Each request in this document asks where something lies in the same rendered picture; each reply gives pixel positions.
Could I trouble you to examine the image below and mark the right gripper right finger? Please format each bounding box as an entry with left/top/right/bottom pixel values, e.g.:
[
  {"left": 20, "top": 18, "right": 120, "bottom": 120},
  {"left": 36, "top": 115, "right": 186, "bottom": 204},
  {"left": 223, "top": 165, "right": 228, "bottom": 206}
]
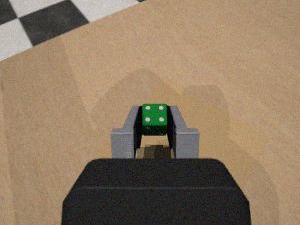
[{"left": 167, "top": 105, "right": 200, "bottom": 158}]

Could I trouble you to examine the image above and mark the tan mat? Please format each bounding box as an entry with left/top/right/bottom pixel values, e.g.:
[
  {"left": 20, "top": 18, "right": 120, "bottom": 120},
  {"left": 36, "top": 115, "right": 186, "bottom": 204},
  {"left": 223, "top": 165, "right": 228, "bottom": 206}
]
[{"left": 135, "top": 78, "right": 269, "bottom": 190}]

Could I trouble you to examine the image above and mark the green die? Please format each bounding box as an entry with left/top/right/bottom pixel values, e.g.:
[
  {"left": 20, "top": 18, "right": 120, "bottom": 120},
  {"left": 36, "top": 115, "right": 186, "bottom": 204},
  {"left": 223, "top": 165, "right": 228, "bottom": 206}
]
[{"left": 142, "top": 104, "right": 168, "bottom": 136}]

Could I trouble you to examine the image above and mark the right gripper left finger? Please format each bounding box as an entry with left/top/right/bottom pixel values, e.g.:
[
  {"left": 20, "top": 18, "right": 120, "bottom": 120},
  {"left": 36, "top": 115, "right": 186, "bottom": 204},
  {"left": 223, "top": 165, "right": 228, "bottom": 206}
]
[{"left": 110, "top": 106, "right": 142, "bottom": 158}]

